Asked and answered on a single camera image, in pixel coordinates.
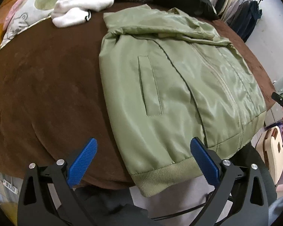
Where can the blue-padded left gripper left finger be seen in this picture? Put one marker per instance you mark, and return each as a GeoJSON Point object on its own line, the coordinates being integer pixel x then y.
{"type": "Point", "coordinates": [36, 206]}

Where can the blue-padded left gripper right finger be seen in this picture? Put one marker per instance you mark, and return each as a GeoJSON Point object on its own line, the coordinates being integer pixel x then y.
{"type": "Point", "coordinates": [239, 197]}

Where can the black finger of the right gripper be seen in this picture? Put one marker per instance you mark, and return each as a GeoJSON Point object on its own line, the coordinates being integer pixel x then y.
{"type": "Point", "coordinates": [276, 97]}

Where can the olive green zip jacket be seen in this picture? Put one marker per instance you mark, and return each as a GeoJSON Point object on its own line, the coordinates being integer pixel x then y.
{"type": "Point", "coordinates": [167, 78]}

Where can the clothes rack with hanging clothes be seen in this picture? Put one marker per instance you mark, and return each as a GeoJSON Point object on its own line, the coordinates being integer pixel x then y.
{"type": "Point", "coordinates": [240, 15]}

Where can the beige wooden stool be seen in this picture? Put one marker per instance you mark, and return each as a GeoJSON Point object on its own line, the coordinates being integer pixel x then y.
{"type": "Point", "coordinates": [270, 149]}

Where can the grey trouser leg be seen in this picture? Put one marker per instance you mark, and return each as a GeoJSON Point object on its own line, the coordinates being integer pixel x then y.
{"type": "Point", "coordinates": [112, 207]}

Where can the black garment pile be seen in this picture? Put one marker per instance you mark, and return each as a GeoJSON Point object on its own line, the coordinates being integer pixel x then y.
{"type": "Point", "coordinates": [194, 8]}

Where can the white fluffy fleece garment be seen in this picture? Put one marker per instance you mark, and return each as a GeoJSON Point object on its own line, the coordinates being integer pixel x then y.
{"type": "Point", "coordinates": [68, 13]}

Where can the bear print pillow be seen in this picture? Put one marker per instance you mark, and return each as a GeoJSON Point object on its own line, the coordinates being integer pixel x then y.
{"type": "Point", "coordinates": [30, 13]}

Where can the pink pillow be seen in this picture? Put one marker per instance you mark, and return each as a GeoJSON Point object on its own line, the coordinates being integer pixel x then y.
{"type": "Point", "coordinates": [11, 13]}

